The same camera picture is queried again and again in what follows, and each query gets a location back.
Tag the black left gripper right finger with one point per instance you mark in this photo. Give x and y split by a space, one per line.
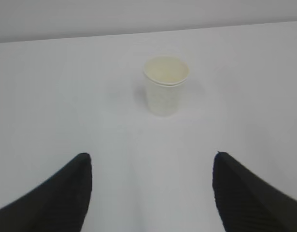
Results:
246 203

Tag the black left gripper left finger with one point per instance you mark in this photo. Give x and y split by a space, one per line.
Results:
59 204

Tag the white paper cup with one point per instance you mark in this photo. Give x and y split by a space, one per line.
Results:
164 79

